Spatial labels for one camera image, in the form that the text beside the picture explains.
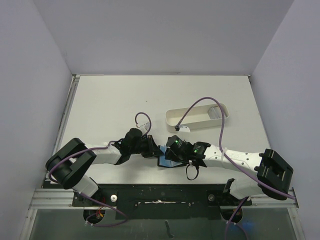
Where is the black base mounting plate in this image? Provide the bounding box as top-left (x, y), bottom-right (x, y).
top-left (41, 183), bottom-right (252, 221)

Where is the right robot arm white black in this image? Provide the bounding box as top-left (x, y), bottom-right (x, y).
top-left (164, 135), bottom-right (295, 205)

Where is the white oblong plastic tray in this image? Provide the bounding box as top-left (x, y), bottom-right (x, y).
top-left (165, 103), bottom-right (222, 133)

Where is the black wire loop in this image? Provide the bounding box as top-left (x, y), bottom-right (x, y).
top-left (185, 163), bottom-right (200, 181)

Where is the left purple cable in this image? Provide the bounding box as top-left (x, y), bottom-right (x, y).
top-left (48, 112), bottom-right (152, 228)

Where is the stack of silver credit cards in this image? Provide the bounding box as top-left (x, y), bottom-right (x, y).
top-left (207, 106), bottom-right (222, 120)

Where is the aluminium frame rail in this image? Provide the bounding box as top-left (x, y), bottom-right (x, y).
top-left (29, 188), bottom-right (74, 210)

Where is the black card holder wallet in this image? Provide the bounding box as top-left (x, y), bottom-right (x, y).
top-left (157, 145), bottom-right (186, 169)

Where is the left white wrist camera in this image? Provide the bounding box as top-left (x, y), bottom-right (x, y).
top-left (136, 122), bottom-right (150, 132)

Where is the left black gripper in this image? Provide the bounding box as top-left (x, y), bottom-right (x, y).
top-left (129, 134), bottom-right (163, 158)

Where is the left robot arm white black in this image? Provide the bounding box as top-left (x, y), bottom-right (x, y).
top-left (45, 128), bottom-right (164, 206)

